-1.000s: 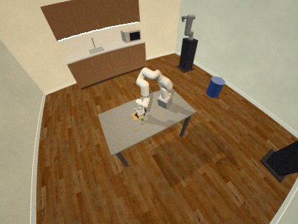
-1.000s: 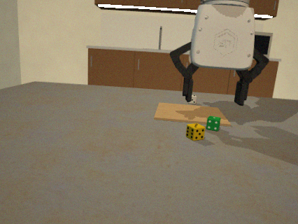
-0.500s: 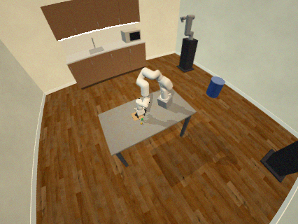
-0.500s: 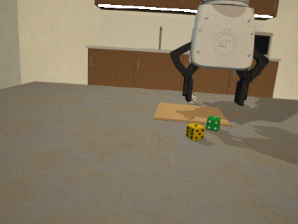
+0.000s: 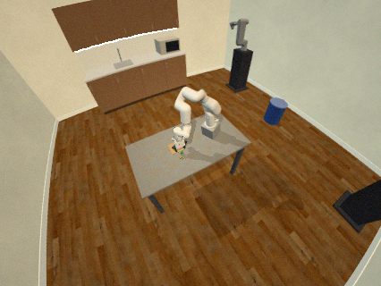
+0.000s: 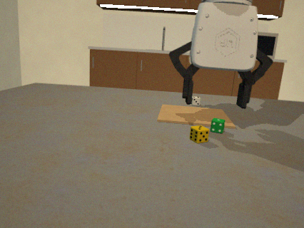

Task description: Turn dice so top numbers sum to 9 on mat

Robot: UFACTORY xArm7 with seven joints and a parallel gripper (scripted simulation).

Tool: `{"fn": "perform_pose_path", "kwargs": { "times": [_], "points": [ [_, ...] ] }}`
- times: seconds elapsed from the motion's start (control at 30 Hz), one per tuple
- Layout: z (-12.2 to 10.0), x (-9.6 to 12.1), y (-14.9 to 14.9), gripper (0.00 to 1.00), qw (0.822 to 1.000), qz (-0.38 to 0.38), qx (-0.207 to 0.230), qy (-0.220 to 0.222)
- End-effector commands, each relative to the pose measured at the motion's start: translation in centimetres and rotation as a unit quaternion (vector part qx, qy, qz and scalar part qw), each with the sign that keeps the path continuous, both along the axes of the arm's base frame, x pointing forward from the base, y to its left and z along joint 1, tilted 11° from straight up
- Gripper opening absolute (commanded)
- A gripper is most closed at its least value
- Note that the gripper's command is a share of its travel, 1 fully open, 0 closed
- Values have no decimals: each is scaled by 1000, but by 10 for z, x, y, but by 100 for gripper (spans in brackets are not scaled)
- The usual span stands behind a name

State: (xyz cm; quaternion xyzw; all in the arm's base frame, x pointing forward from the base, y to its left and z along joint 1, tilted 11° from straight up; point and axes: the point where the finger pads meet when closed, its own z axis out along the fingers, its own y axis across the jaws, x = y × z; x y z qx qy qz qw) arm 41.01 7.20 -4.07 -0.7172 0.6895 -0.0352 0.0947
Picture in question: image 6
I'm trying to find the yellow die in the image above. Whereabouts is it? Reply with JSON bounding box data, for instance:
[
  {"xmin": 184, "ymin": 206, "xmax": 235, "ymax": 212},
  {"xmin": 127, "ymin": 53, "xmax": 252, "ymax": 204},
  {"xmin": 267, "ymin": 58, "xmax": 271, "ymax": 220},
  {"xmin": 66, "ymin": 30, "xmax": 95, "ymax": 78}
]
[{"xmin": 189, "ymin": 125, "xmax": 209, "ymax": 143}]

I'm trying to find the tan mat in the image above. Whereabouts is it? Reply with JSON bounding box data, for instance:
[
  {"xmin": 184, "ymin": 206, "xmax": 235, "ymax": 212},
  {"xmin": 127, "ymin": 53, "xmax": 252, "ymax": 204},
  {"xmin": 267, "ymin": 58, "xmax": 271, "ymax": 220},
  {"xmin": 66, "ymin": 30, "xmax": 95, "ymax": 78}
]
[{"xmin": 157, "ymin": 104, "xmax": 235, "ymax": 129}]

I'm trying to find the white die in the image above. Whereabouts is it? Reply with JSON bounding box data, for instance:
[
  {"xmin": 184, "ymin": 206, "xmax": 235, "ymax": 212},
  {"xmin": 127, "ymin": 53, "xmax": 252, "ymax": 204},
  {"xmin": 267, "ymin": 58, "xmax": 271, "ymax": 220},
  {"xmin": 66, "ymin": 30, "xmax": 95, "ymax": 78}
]
[{"xmin": 191, "ymin": 96, "xmax": 201, "ymax": 106}]

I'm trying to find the green die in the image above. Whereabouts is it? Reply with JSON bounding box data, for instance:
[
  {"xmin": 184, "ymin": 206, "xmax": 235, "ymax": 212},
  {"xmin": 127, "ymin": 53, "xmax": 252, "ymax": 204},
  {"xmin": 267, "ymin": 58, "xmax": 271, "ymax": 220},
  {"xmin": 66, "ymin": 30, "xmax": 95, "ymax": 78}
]
[{"xmin": 211, "ymin": 118, "xmax": 225, "ymax": 134}]

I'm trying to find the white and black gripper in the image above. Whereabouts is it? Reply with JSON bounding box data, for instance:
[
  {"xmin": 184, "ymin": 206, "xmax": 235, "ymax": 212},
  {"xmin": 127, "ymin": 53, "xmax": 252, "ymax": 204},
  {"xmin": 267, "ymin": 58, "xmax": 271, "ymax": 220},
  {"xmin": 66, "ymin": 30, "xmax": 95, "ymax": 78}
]
[{"xmin": 169, "ymin": 0, "xmax": 273, "ymax": 109}]

